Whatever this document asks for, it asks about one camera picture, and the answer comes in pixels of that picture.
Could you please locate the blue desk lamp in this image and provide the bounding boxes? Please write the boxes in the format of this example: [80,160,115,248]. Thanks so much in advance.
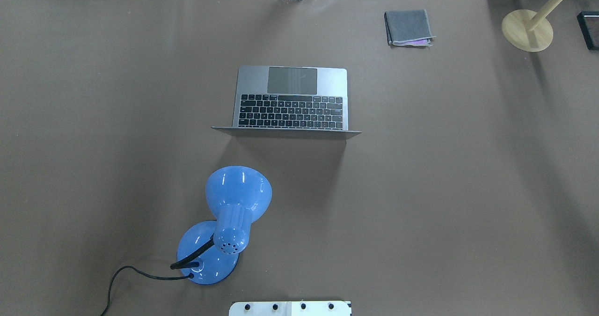
[171,165,272,285]

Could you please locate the black lamp power cable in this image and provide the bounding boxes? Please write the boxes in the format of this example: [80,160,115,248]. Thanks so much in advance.
[100,265,194,316]

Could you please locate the wooden mug tree stand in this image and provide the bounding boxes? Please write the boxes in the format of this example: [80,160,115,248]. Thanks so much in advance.
[501,0,563,53]

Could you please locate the folded grey cloth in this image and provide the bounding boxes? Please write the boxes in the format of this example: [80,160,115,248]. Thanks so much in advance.
[384,9,435,47]

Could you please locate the grey laptop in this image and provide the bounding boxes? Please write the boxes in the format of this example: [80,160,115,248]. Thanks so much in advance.
[215,65,360,140]

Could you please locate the black tray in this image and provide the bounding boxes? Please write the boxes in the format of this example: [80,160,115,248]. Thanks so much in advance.
[576,11,599,50]

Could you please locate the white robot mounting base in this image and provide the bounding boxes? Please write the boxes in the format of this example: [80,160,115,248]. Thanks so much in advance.
[228,301,352,316]

